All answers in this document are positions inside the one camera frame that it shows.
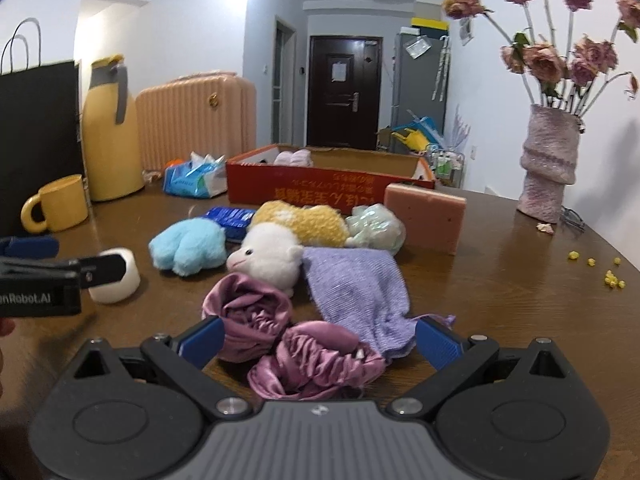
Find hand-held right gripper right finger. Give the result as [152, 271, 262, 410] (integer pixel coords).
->
[387, 316, 568, 421]

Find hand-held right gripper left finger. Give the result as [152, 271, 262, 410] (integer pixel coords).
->
[72, 316, 253, 421]

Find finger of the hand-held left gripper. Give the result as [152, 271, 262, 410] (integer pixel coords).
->
[0, 236, 60, 261]
[80, 254, 128, 289]

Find white tape roll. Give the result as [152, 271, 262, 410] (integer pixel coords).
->
[88, 246, 141, 304]

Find mauve satin scrunchie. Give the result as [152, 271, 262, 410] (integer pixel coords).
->
[201, 273, 293, 363]

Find light blue plush toy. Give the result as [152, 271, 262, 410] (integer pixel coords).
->
[148, 218, 227, 277]

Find purple knit cloth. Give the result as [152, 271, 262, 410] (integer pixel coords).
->
[301, 246, 457, 359]

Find yellow and white plush toy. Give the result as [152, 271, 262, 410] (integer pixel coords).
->
[226, 200, 351, 298]

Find pink satin bonnet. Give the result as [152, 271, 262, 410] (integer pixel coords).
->
[247, 321, 387, 401]

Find small blue tissue packet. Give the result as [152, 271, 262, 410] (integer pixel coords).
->
[204, 206, 257, 242]

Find pink sponge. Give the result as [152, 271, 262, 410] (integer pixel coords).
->
[383, 182, 467, 256]

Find pale green bath pouf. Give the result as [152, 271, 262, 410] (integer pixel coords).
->
[345, 205, 407, 256]

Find red cardboard box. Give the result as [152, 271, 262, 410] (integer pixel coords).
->
[226, 144, 436, 208]

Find yellow mug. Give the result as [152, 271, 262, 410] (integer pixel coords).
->
[21, 174, 90, 233]

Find black paper bag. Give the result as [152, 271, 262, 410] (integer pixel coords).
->
[0, 17, 88, 238]

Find yellow thermos jug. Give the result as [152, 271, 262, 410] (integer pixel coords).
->
[81, 54, 147, 202]

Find blue tissue pack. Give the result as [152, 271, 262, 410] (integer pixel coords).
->
[162, 151, 230, 199]

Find pink ribbed suitcase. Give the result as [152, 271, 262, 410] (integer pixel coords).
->
[135, 71, 257, 173]

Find black eyeglasses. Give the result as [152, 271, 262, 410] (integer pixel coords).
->
[560, 206, 586, 231]

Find scattered yellow crumbs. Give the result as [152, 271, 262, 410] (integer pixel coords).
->
[567, 251, 627, 291]

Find pale pink plush item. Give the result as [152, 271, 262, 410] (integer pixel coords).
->
[274, 149, 314, 167]

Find pink textured vase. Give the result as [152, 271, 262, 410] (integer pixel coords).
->
[516, 104, 586, 224]

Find grey interior door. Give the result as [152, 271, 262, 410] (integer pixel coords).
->
[272, 17, 296, 146]

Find dark brown entrance door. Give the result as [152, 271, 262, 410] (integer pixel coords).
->
[306, 35, 383, 151]

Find grey refrigerator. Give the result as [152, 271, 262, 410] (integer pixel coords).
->
[391, 32, 450, 136]

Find folded umbrella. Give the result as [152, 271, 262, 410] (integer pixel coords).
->
[431, 35, 449, 103]

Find clear plastic bag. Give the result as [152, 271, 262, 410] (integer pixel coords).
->
[404, 36, 432, 58]

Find bunch of dried pink roses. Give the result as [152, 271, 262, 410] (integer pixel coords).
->
[442, 0, 640, 118]

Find yellow box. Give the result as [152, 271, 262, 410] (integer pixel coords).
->
[410, 16, 451, 36]

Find wire rack with bottles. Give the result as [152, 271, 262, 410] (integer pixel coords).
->
[425, 144, 466, 188]

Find purple flower wall decoration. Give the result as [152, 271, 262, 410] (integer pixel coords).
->
[446, 104, 473, 151]

